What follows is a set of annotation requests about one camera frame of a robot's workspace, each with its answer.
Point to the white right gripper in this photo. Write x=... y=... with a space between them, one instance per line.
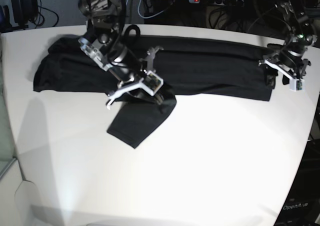
x=136 y=76

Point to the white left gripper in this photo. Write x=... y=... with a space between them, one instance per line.
x=292 y=75

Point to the dark grey long-sleeve T-shirt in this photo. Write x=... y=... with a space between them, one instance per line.
x=188 y=66

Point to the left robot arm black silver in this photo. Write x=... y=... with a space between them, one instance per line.
x=288 y=58

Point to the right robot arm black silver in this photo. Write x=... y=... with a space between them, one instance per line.
x=105 y=44

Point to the black OpenArm case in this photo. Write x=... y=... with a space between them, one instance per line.
x=302 y=205

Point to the black equipment on floor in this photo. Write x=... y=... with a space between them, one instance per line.
x=24 y=11

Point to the white power strip red switch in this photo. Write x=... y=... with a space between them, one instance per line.
x=237 y=3

